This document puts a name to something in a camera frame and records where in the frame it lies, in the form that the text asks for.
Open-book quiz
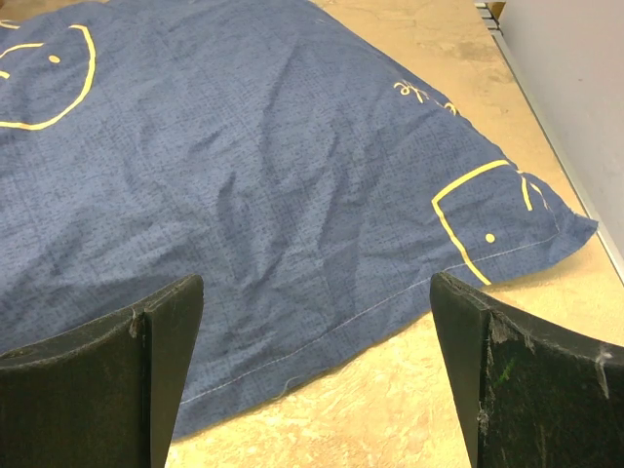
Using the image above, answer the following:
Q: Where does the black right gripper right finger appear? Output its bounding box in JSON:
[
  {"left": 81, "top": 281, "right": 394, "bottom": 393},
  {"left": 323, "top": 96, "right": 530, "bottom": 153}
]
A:
[{"left": 430, "top": 273, "right": 623, "bottom": 468}]

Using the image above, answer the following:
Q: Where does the blue pillowcase with yellow drawings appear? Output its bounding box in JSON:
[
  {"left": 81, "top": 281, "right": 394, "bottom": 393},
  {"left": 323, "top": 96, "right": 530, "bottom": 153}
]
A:
[{"left": 1, "top": 1, "right": 597, "bottom": 437}]

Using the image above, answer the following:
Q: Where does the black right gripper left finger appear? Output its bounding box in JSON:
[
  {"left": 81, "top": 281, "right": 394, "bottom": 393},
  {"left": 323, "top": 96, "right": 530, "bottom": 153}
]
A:
[{"left": 1, "top": 275, "right": 204, "bottom": 468}]

